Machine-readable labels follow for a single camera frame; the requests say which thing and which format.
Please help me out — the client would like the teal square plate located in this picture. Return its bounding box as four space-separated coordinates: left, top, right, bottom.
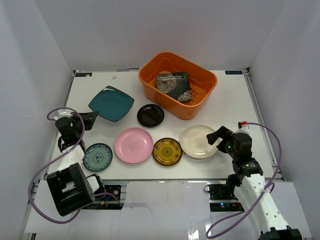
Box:
88 85 135 122

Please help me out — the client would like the cream round plate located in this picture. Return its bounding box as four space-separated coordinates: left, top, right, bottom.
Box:
179 124 220 159

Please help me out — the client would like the black floral square plate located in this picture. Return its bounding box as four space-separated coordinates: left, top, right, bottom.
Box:
155 72 192 103

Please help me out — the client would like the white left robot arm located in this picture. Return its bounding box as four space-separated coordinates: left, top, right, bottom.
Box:
46 111 106 217

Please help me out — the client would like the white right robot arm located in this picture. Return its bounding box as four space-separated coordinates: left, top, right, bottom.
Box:
206 121 302 240

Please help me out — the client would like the orange plastic bin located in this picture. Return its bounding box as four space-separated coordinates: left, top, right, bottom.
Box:
138 52 218 120

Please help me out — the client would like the blue patterned round plate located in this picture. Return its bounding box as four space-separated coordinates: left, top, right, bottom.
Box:
83 143 113 172

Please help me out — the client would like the left blue table label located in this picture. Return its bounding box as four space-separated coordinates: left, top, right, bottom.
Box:
74 72 92 78

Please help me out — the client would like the blue table label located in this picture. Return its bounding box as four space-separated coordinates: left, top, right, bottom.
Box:
74 72 92 78
225 70 243 75

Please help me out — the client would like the pink round plate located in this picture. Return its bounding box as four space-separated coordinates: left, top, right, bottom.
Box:
114 127 154 164

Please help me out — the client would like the yellow patterned round plate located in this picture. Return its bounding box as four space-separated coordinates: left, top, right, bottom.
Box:
151 137 183 167

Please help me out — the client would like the black round plate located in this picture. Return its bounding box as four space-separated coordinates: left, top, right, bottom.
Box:
137 104 165 128

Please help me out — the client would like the right blue table label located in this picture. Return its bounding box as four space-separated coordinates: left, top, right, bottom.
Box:
225 70 243 75

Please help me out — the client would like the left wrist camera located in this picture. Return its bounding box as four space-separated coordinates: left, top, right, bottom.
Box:
54 109 73 121

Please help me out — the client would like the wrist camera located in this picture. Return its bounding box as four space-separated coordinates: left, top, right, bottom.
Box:
54 109 73 121
236 121 250 135

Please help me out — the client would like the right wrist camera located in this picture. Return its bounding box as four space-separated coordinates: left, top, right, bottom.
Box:
236 121 250 135

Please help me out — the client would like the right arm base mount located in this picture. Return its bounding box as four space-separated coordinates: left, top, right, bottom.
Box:
203 184 244 213

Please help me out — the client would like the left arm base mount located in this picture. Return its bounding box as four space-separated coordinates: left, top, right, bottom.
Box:
83 184 124 210

